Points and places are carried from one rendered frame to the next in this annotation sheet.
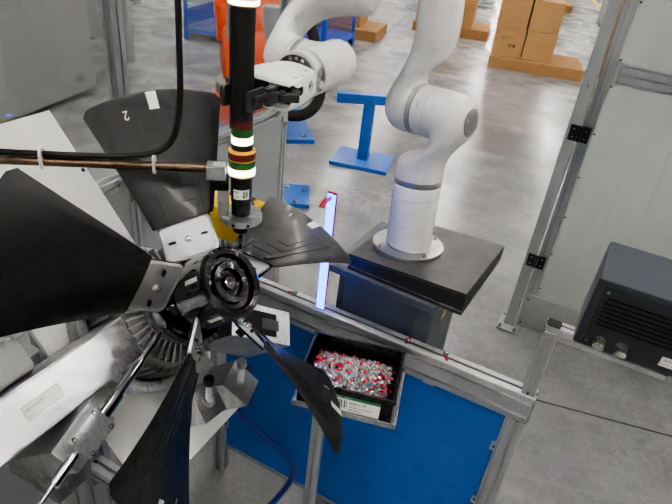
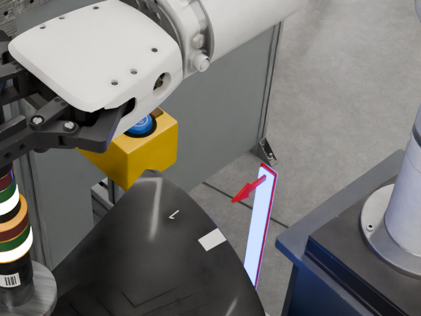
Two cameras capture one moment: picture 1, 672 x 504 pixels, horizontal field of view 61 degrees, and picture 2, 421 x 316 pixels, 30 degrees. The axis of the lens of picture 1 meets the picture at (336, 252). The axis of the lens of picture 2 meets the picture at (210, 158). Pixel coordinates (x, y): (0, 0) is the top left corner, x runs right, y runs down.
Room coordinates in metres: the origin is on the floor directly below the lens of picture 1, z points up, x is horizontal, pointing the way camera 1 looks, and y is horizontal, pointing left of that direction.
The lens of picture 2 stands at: (0.53, -0.09, 1.88)
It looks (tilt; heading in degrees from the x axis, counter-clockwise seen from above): 47 degrees down; 17
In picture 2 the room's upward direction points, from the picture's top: 5 degrees clockwise
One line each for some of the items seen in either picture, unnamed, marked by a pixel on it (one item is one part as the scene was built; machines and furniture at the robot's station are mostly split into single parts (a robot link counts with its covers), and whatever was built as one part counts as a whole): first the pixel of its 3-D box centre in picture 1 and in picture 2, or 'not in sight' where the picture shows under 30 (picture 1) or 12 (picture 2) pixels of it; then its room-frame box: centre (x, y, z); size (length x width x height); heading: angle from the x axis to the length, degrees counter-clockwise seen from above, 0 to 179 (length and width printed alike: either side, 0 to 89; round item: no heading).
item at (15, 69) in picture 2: not in sight; (24, 77); (0.90, 0.17, 1.49); 0.05 x 0.05 x 0.03; 6
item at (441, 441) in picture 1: (340, 431); not in sight; (1.13, -0.07, 0.45); 0.82 x 0.02 x 0.66; 66
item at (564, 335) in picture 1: (604, 347); not in sight; (0.91, -0.56, 1.04); 0.24 x 0.03 x 0.03; 66
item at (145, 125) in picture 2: not in sight; (138, 122); (1.27, 0.25, 1.08); 0.04 x 0.04 x 0.02
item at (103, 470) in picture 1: (124, 483); not in sight; (0.81, 0.42, 0.56); 0.19 x 0.04 x 0.04; 66
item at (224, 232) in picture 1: (229, 217); (118, 132); (1.29, 0.29, 1.02); 0.16 x 0.10 x 0.11; 66
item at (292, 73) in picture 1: (280, 82); (103, 63); (0.94, 0.12, 1.49); 0.11 x 0.10 x 0.07; 156
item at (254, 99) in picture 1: (266, 99); (28, 146); (0.84, 0.13, 1.49); 0.07 x 0.03 x 0.03; 156
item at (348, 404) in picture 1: (351, 375); not in sight; (0.95, -0.07, 0.85); 0.22 x 0.17 x 0.07; 81
